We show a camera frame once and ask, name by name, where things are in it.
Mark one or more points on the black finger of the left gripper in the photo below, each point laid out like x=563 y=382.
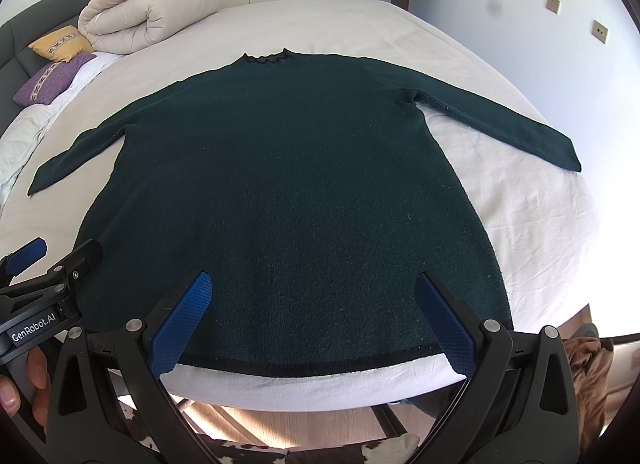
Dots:
x=74 y=267

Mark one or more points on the dark green sweater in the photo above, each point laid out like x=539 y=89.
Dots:
x=311 y=191

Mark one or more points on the brown garment on floor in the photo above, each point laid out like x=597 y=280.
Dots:
x=590 y=358

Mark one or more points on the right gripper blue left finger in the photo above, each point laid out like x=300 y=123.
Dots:
x=173 y=321

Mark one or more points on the folded beige duvet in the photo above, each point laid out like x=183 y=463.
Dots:
x=127 y=26

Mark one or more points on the left hand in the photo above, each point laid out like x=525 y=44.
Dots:
x=29 y=378

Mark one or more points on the purple patterned pillow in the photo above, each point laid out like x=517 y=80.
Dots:
x=50 y=81

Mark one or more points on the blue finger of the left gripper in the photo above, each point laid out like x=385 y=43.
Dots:
x=26 y=256

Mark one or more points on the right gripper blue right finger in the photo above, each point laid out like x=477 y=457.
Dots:
x=449 y=322

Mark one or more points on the dark grey headboard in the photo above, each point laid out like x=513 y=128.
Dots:
x=19 y=63

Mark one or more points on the lower wall socket plate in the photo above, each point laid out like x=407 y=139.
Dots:
x=599 y=31

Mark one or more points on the yellow patterned pillow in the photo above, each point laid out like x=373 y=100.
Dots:
x=61 y=45

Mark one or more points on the white pillow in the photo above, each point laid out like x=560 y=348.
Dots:
x=28 y=129

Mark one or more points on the upper wall switch plate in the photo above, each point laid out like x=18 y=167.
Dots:
x=553 y=6

